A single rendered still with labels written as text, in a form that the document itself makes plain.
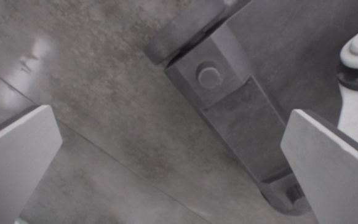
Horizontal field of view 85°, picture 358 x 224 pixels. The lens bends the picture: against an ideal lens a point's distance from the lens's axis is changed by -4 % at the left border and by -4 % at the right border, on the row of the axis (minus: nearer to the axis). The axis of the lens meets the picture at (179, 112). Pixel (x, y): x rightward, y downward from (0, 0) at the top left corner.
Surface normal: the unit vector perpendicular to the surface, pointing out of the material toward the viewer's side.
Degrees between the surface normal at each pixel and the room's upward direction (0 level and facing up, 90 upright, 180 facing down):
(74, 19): 0
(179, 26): 6
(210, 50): 0
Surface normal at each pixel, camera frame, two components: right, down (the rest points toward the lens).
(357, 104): -0.62, -0.73
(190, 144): -0.09, 0.42
